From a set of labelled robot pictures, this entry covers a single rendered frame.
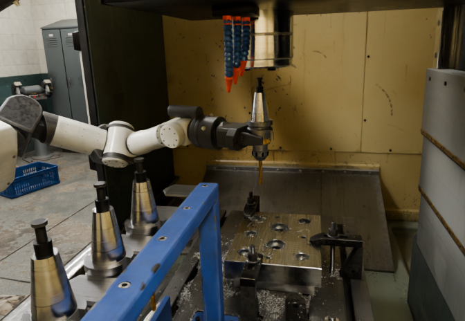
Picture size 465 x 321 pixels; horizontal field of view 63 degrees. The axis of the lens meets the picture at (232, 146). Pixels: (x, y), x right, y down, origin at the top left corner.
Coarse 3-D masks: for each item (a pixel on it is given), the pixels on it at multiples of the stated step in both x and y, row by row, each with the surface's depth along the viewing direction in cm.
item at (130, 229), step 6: (162, 216) 62; (126, 222) 60; (156, 222) 60; (162, 222) 60; (126, 228) 59; (132, 228) 58; (138, 228) 58; (144, 228) 58; (150, 228) 58; (156, 228) 59; (126, 234) 60; (132, 234) 58; (138, 234) 58; (144, 234) 58; (150, 234) 58
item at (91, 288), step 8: (72, 280) 47; (80, 280) 47; (88, 280) 47; (96, 280) 47; (104, 280) 47; (112, 280) 46; (72, 288) 45; (80, 288) 45; (88, 288) 45; (96, 288) 45; (104, 288) 45; (88, 296) 44; (96, 296) 44; (88, 304) 42
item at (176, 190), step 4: (168, 188) 77; (172, 188) 77; (176, 188) 77; (180, 188) 77; (184, 188) 77; (188, 188) 76; (192, 188) 76; (164, 192) 76; (168, 192) 75; (172, 192) 75; (176, 192) 74; (180, 192) 74; (184, 192) 74; (188, 192) 74; (180, 196) 74; (184, 196) 74
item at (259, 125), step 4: (248, 120) 92; (268, 120) 92; (272, 120) 92; (248, 124) 92; (252, 124) 90; (256, 124) 90; (260, 124) 90; (264, 124) 90; (268, 124) 90; (272, 124) 92; (248, 128) 92; (252, 128) 91; (256, 128) 91; (260, 128) 91; (264, 128) 91; (268, 128) 92; (272, 128) 92; (252, 132) 91; (256, 132) 90; (260, 132) 90; (264, 132) 90
